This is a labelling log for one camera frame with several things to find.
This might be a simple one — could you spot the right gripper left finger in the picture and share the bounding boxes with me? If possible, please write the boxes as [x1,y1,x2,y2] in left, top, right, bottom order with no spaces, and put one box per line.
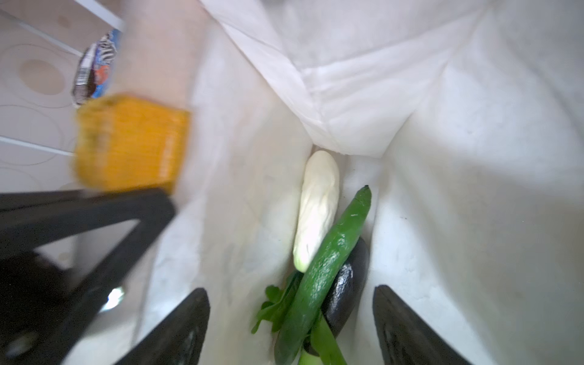
[117,288,211,365]

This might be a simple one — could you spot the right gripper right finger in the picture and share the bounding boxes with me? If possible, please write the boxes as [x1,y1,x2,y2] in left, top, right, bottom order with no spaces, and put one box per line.
[373,285,468,365]

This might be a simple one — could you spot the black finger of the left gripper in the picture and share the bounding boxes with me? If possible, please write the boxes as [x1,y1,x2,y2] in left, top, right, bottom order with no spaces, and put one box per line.
[1,189,176,364]

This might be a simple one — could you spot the black eggplant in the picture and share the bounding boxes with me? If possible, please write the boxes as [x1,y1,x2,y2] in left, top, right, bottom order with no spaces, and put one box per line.
[321,237,370,338]

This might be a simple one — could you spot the green leafy vegetable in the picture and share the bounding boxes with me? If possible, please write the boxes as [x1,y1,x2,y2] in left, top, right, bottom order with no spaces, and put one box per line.
[251,271,348,364]

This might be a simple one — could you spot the green cucumber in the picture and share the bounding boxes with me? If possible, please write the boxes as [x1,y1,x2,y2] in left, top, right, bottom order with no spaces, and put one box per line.
[274,185,372,364]

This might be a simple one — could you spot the white napa cabbage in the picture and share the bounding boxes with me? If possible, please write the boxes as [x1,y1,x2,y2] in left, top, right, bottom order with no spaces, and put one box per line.
[293,151,340,273]

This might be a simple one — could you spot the white grocery bag yellow handles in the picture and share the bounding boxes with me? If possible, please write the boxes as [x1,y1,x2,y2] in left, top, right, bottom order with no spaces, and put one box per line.
[63,0,584,365]

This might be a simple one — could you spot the blue candy packet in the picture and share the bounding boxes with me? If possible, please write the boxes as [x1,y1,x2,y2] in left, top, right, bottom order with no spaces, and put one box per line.
[71,29,122,109]

